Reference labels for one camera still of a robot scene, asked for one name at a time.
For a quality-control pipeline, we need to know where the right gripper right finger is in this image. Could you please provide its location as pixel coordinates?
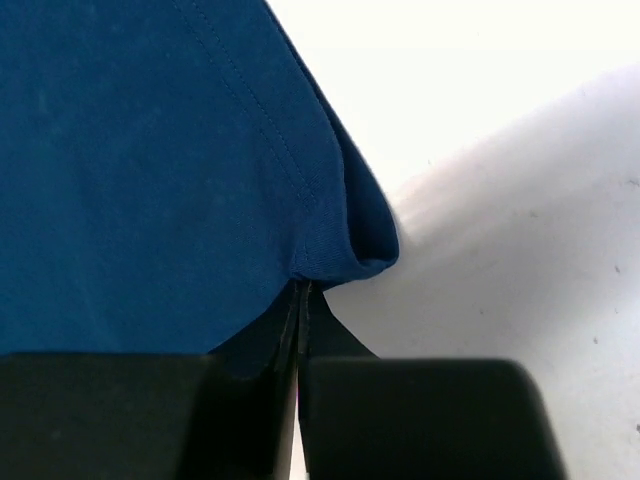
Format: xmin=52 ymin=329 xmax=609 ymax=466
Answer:
xmin=298 ymin=284 xmax=567 ymax=479

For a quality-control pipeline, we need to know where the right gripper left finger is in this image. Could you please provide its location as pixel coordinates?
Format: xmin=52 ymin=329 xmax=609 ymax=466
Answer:
xmin=1 ymin=283 xmax=300 ymax=479

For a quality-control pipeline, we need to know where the blue t-shirt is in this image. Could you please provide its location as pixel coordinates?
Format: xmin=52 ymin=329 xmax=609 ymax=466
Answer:
xmin=1 ymin=1 xmax=399 ymax=354

